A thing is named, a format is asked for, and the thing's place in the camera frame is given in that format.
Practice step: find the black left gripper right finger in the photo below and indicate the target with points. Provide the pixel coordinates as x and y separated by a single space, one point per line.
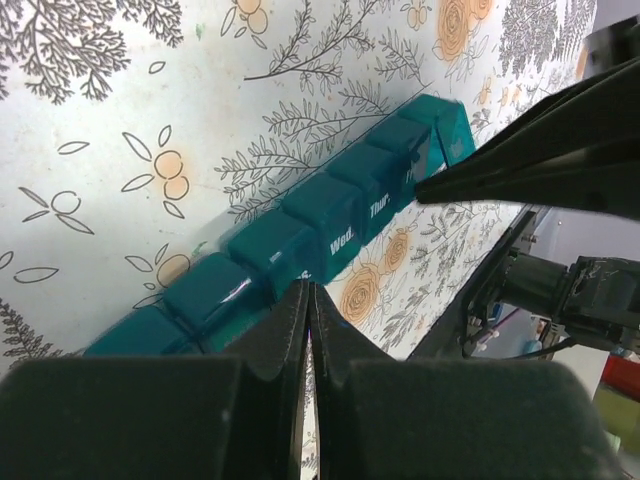
380 418

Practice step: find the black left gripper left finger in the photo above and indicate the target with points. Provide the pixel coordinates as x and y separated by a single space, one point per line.
233 415

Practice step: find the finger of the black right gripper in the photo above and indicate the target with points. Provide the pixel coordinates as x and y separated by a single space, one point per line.
576 149

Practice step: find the teal weekly pill organizer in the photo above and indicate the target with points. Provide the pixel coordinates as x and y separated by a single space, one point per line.
316 231

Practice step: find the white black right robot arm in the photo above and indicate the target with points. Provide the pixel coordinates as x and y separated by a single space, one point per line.
595 299

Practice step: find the floral patterned table mat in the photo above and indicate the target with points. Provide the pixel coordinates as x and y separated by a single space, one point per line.
136 135

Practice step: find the black table front rail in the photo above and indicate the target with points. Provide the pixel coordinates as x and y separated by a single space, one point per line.
448 334

